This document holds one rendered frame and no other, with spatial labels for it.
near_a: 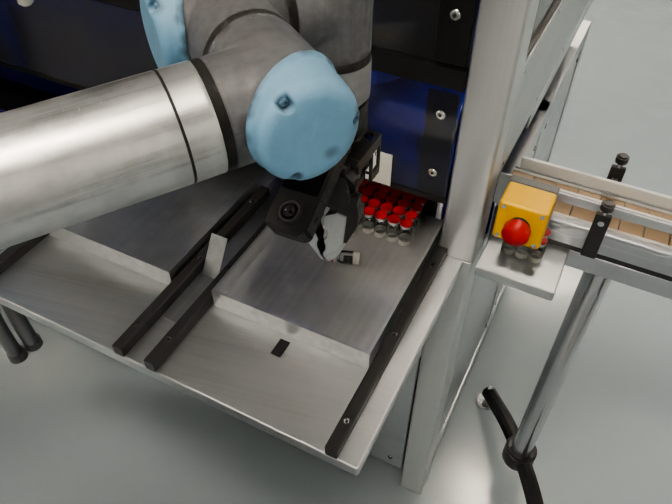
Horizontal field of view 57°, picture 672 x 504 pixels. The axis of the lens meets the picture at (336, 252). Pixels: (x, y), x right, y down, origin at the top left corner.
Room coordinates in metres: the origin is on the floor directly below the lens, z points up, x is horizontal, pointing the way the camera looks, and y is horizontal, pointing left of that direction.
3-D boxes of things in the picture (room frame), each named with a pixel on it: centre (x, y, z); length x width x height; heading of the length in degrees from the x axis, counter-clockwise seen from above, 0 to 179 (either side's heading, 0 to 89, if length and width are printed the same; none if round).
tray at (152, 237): (0.86, 0.30, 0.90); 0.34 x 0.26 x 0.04; 153
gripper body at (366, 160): (0.54, 0.00, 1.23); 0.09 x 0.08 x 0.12; 153
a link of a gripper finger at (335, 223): (0.53, -0.01, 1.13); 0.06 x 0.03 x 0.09; 153
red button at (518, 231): (0.66, -0.26, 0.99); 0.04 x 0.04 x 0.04; 63
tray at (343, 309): (0.71, -0.01, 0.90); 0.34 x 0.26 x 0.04; 153
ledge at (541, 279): (0.73, -0.32, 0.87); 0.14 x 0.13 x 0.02; 153
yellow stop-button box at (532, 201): (0.70, -0.28, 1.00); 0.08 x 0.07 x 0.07; 153
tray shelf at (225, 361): (0.72, 0.18, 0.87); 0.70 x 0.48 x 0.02; 63
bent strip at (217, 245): (0.65, 0.21, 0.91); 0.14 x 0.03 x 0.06; 153
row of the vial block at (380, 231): (0.79, -0.04, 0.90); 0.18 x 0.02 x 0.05; 63
